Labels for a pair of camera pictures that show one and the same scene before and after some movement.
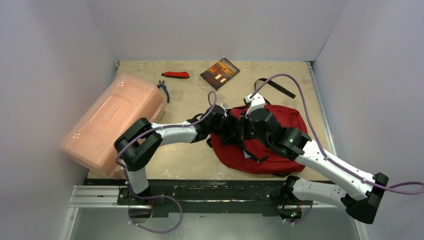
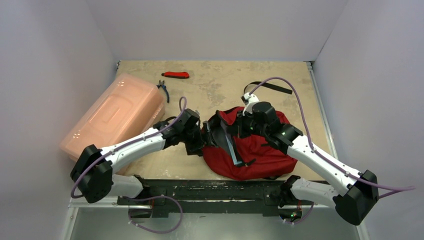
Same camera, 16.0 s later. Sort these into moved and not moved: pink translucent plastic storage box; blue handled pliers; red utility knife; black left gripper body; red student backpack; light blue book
Moved: black left gripper body; light blue book; red student backpack
Not moved: blue handled pliers; pink translucent plastic storage box; red utility knife
